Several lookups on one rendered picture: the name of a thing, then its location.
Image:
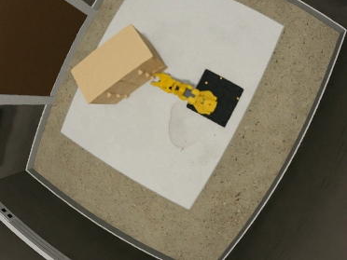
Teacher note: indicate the tan wooden chest of drawers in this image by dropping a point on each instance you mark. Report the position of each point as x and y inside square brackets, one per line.
[111, 61]

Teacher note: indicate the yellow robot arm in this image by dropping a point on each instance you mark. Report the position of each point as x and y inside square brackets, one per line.
[190, 95]

